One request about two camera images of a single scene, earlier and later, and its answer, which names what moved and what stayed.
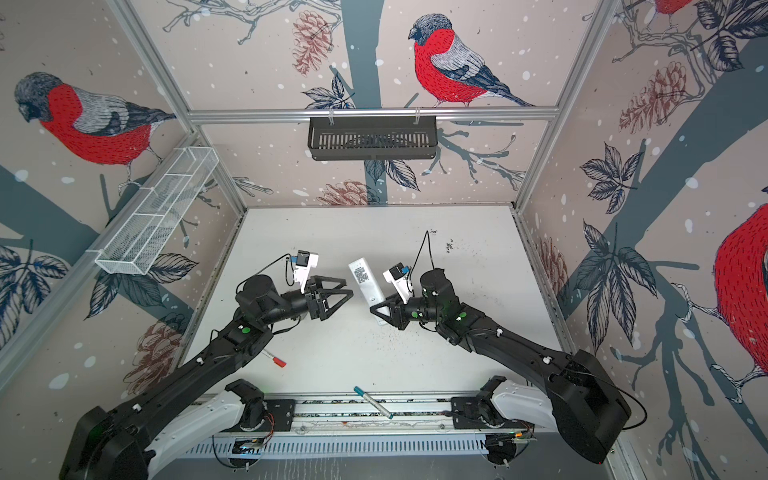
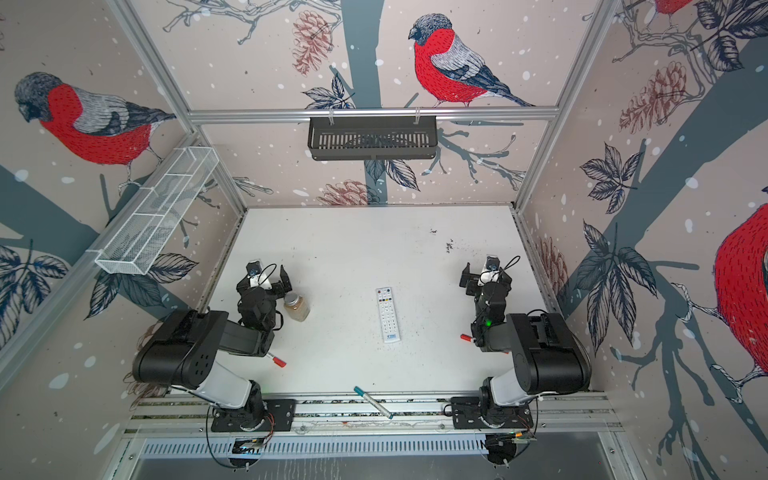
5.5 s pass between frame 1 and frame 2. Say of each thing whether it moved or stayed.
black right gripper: moved
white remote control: moved
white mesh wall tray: stayed
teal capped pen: stayed
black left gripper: moved
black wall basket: stayed
